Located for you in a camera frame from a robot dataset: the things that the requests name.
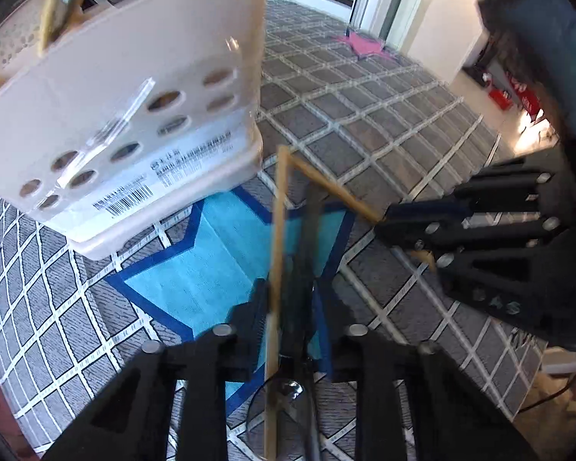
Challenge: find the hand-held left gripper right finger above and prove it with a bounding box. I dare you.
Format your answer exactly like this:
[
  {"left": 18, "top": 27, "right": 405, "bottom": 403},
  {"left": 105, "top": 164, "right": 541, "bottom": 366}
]
[{"left": 311, "top": 290, "right": 538, "bottom": 461}]

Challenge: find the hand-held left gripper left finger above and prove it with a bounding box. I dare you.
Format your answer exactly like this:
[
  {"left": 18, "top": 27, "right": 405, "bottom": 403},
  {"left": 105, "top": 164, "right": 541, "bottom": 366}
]
[{"left": 43, "top": 277, "right": 270, "bottom": 461}]

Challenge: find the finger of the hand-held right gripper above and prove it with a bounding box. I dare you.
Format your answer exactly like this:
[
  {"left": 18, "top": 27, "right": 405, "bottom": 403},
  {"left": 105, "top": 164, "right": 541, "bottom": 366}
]
[
  {"left": 386, "top": 158, "right": 565, "bottom": 230},
  {"left": 374, "top": 221, "right": 573, "bottom": 339}
]

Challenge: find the white plastic utensil holder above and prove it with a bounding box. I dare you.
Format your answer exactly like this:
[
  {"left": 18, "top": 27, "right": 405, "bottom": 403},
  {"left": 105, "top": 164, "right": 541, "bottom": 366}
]
[{"left": 0, "top": 0, "right": 272, "bottom": 261}]

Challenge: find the red box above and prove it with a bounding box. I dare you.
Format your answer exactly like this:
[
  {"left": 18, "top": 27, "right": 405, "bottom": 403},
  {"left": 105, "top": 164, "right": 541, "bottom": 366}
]
[{"left": 486, "top": 86, "right": 513, "bottom": 109}]

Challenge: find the white perforated basket cart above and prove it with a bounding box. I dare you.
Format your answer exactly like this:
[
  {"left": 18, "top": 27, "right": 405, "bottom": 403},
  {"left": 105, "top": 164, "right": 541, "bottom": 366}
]
[{"left": 0, "top": 0, "right": 47, "bottom": 93}]

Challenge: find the black cable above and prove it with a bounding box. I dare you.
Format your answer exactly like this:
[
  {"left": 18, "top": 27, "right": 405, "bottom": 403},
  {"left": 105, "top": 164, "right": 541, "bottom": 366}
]
[{"left": 517, "top": 359, "right": 576, "bottom": 415}]

